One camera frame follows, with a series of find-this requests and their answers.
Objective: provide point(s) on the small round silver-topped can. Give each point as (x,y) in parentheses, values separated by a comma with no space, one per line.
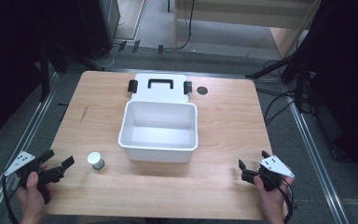
(95,160)

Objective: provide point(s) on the black stand with legs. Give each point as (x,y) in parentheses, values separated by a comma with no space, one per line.
(292,71)
(45,71)

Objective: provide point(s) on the aluminium floor rail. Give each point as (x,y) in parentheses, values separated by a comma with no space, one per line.
(18,149)
(315,155)

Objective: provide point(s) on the person's left hand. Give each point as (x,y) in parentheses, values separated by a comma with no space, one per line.
(31,196)

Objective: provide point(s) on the light wooden furniture frame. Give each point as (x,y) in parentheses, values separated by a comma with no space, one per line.
(230,15)

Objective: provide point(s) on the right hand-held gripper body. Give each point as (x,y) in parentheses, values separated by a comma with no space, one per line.
(275,166)

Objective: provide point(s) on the dark cabinet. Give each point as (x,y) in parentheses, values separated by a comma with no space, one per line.
(109,18)

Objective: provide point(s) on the white plastic storage box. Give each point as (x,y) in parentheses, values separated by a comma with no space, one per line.
(158,130)

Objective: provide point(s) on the black curtain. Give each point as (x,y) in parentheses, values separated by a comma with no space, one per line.
(18,46)
(348,62)

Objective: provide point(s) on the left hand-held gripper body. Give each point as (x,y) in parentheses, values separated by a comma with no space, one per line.
(50,175)

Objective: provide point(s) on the black round table grommet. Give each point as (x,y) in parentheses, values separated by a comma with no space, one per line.
(202,90)

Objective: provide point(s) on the person's right hand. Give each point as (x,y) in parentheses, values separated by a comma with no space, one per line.
(272,200)

